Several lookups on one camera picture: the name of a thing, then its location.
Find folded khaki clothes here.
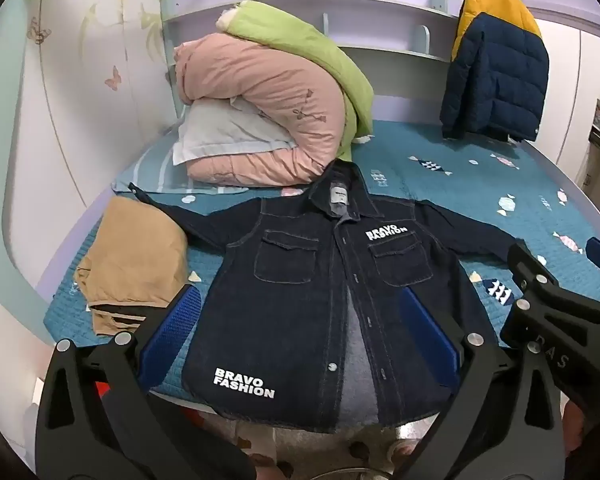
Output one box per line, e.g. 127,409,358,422
74,196,191,336

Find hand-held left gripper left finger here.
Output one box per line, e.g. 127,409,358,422
35,284,256,480

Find white wall shelf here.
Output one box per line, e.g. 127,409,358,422
162,0,471,63

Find teal candy print bed cover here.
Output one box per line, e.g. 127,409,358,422
45,120,600,411

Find green quilt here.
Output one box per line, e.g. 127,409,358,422
217,0,374,163

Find navy and yellow puffer jacket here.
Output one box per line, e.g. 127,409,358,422
440,0,551,143

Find dark denim jacket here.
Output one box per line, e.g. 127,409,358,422
129,160,526,436

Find pink quilt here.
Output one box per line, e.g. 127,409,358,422
172,32,353,188

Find chrome stool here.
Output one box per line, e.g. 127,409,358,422
275,452,401,480

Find person's right hand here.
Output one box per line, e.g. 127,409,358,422
561,399,589,457

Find white pillow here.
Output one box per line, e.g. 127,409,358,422
172,97,298,166

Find red object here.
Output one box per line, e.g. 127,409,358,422
96,380,115,413

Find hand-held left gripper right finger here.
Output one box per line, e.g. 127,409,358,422
395,287,567,480

